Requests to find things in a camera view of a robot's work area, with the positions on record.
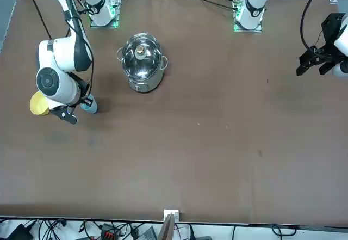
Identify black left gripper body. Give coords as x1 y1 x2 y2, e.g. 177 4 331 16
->
316 13 346 58

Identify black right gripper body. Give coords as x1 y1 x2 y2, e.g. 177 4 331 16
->
69 72 91 104

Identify blue plastic cup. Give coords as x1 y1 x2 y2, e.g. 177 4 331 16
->
80 94 98 114

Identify shiny pot lid with knob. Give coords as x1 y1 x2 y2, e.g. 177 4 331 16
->
121 34 163 81

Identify steel electric pot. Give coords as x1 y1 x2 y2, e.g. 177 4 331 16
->
116 33 169 93

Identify black power strip red switches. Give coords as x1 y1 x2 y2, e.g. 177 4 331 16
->
99 223 121 240

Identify black power adapter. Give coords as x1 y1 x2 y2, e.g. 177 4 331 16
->
5 223 34 240

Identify wooden board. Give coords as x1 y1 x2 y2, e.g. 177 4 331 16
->
158 213 176 240

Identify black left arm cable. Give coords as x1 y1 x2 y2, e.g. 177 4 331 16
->
300 0 327 53

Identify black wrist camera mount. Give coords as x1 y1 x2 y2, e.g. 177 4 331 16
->
50 106 78 125

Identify black left base cable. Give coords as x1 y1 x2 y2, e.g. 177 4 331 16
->
173 0 238 10

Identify aluminium frame post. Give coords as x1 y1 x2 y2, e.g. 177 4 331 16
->
163 208 181 223

